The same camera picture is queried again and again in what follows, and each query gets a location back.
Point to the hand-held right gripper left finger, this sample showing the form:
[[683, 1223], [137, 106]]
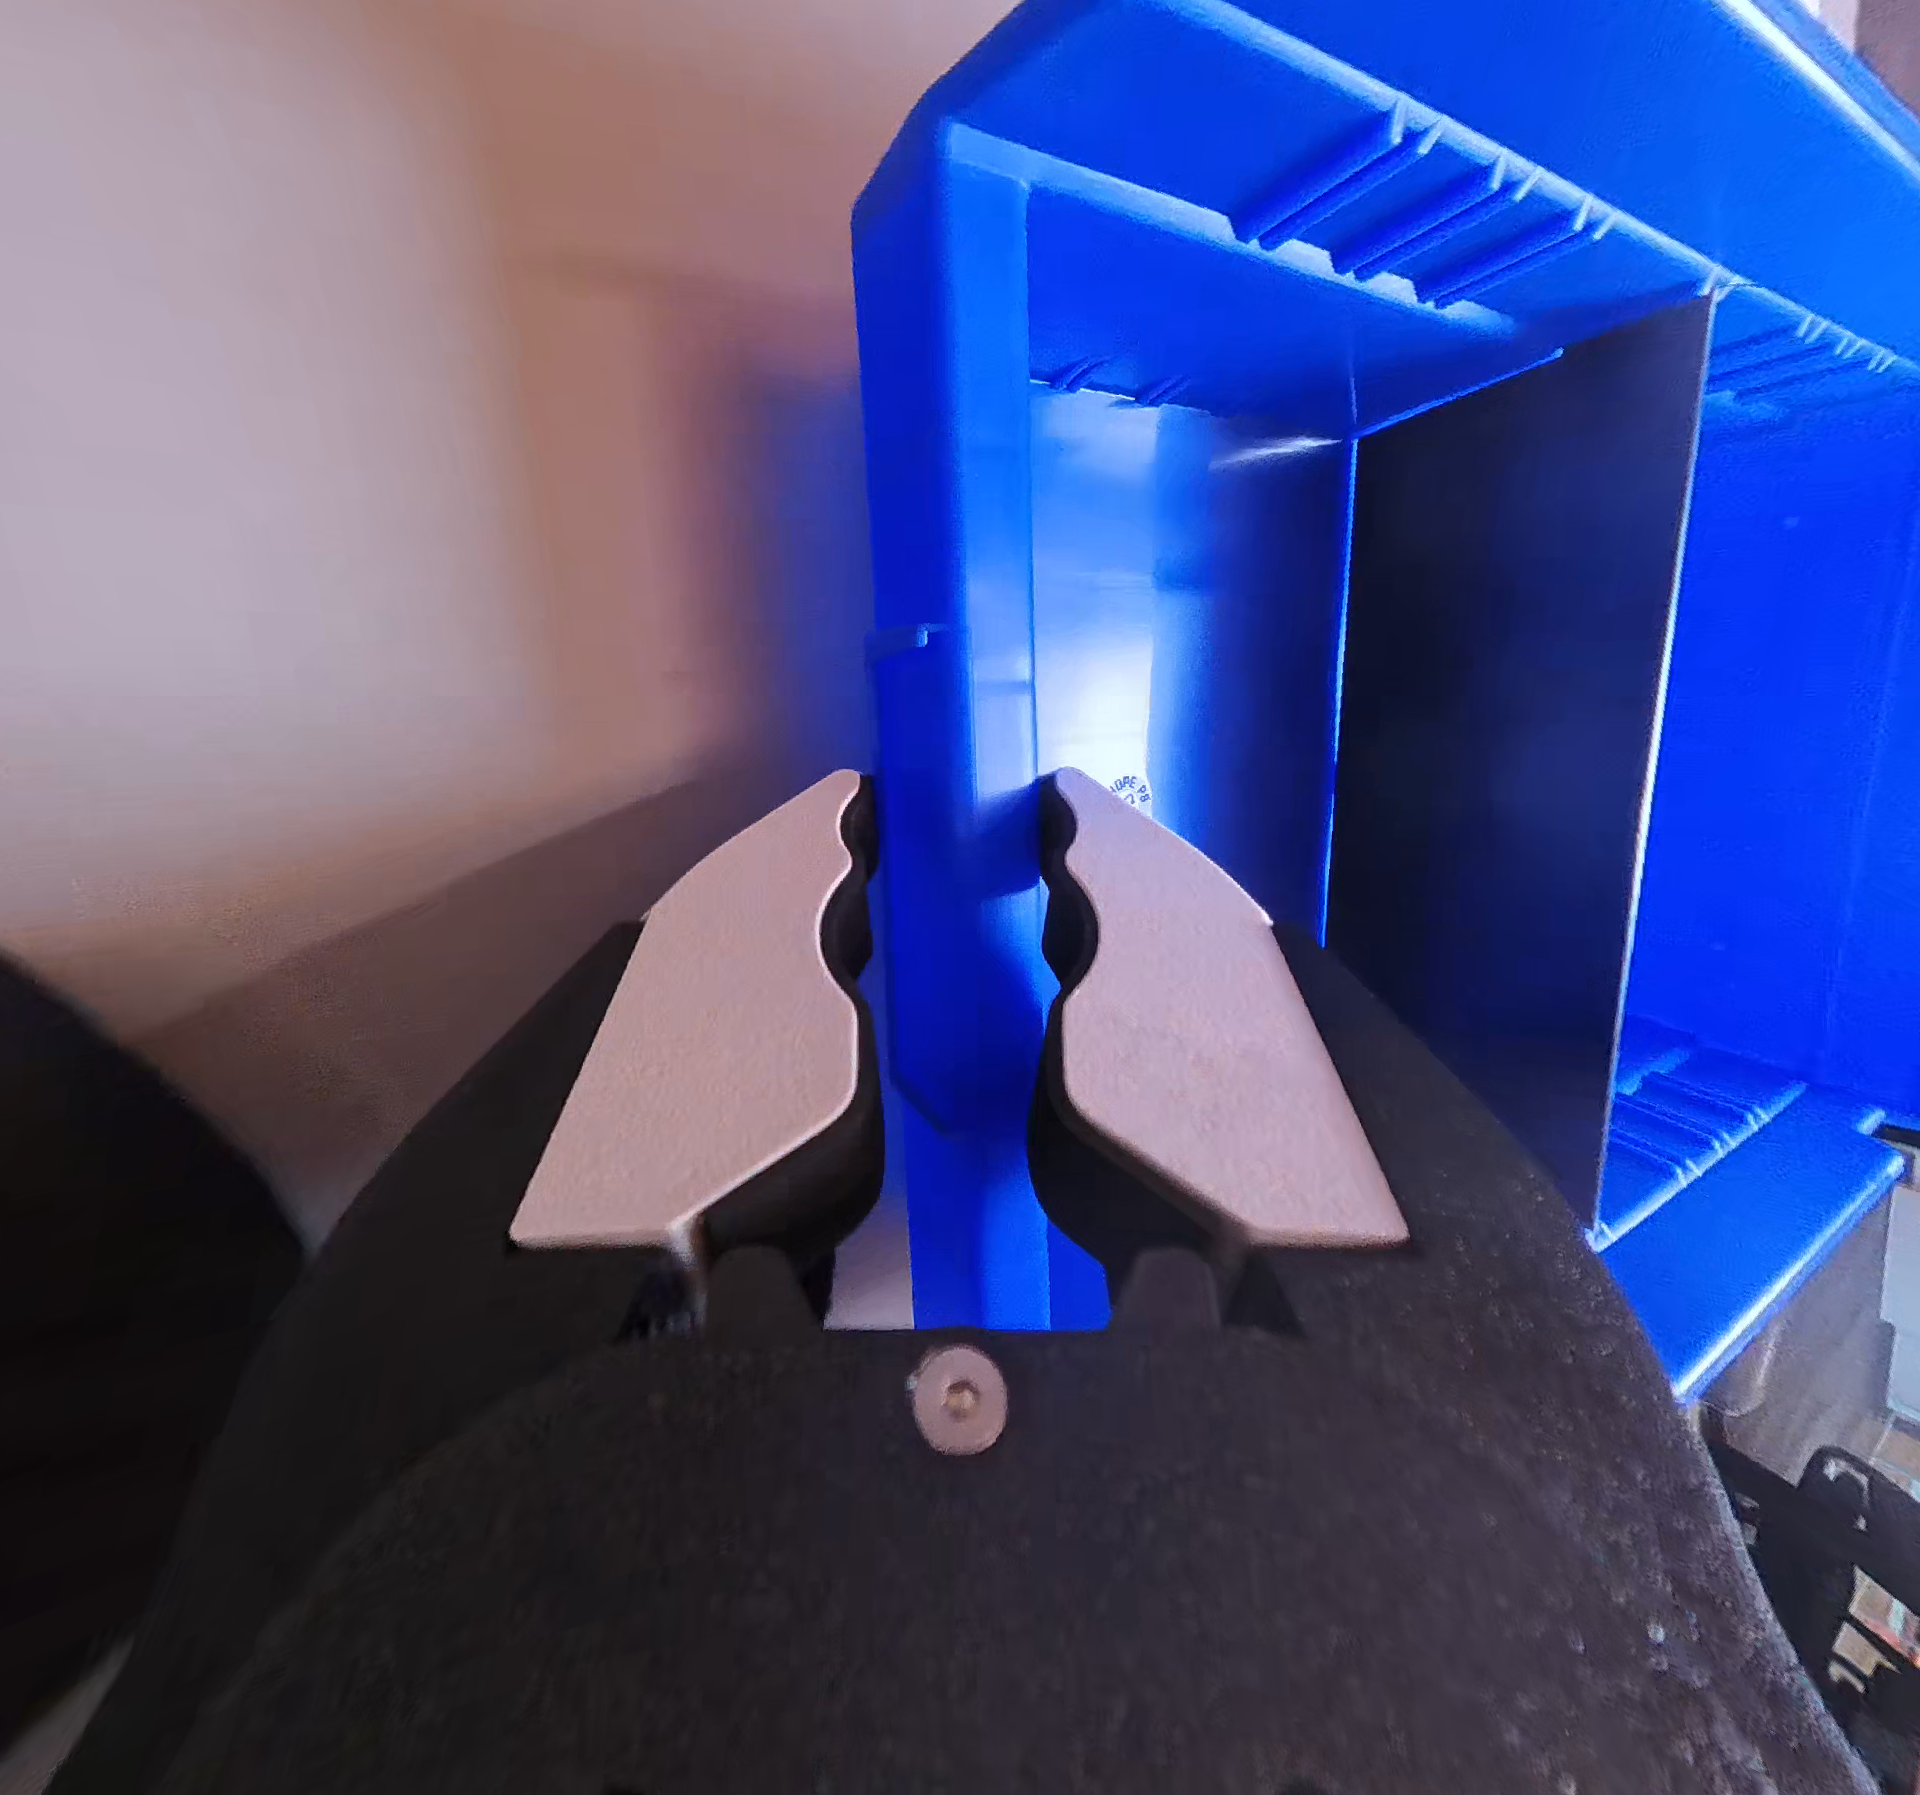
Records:
[[721, 1059]]

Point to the black divider of blue bin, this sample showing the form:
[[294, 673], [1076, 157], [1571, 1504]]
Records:
[[1500, 776]]

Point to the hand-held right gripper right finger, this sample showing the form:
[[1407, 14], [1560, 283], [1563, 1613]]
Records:
[[1201, 1075]]

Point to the blue plastic bin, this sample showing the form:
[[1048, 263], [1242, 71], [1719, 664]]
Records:
[[1350, 54]]

